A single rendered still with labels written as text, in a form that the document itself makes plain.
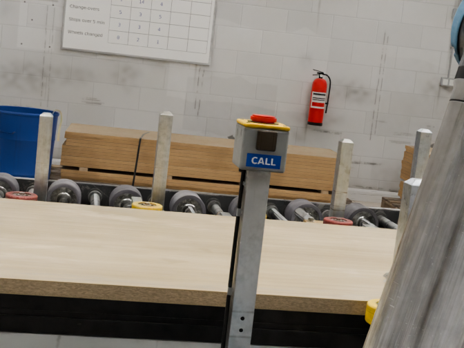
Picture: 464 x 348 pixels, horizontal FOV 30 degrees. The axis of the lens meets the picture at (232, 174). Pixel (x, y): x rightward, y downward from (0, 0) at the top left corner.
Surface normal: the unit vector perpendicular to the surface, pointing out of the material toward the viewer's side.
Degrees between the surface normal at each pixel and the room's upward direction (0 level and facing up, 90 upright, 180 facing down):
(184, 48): 90
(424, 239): 78
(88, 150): 90
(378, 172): 90
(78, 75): 90
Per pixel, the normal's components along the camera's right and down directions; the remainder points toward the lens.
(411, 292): -0.66, -0.18
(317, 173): 0.11, 0.15
